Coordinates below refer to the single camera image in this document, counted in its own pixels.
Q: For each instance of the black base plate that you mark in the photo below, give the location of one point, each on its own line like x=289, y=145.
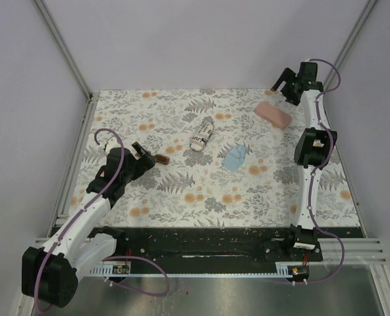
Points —
x=158, y=244

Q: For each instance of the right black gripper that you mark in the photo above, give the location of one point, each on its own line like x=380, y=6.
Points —
x=286, y=76

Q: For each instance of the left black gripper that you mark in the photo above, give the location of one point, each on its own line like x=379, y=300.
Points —
x=145, y=162

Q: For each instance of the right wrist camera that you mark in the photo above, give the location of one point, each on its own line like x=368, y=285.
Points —
x=307, y=77

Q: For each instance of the light blue cleaning cloth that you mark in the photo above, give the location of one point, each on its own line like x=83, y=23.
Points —
x=235, y=158

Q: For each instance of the flag print glasses case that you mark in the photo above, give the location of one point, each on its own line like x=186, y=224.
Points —
x=201, y=137

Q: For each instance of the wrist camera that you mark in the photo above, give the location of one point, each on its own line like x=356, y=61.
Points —
x=307, y=77
x=115, y=161

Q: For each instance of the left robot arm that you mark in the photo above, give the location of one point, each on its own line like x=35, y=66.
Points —
x=51, y=272

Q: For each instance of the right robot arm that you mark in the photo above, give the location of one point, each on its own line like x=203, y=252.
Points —
x=312, y=153

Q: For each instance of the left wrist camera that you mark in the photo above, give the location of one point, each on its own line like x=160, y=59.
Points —
x=115, y=161

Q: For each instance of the pink glasses case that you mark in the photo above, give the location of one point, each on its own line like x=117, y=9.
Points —
x=273, y=115

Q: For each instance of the white slotted cable duct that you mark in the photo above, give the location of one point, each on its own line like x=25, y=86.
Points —
x=197, y=266

